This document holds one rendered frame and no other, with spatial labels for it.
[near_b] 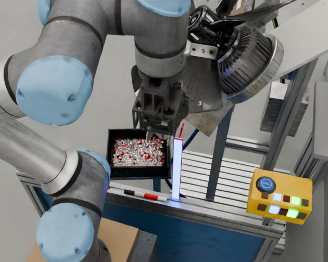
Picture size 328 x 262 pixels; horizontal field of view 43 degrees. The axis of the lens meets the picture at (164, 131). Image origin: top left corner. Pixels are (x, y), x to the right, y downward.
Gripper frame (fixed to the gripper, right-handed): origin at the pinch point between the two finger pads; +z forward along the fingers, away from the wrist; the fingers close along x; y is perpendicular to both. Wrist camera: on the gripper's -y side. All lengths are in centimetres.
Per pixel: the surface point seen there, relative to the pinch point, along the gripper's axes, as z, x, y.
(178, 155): 30.7, 0.5, -15.2
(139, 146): 58, -17, -33
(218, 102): 21.8, 8.4, -28.6
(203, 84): 23.4, 3.2, -35.6
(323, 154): 57, 47, -44
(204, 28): 20, 0, -55
